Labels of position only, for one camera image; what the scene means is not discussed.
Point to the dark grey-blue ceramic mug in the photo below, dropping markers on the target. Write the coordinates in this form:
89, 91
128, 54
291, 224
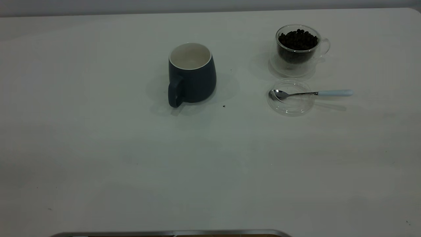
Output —
194, 84

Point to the coffee beans heap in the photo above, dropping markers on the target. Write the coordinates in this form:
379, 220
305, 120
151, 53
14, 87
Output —
297, 41

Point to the clear round glass dish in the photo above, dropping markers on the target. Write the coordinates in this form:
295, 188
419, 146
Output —
292, 109

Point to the clear double-wall glass cup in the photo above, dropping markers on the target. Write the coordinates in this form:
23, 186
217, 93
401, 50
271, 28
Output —
289, 68

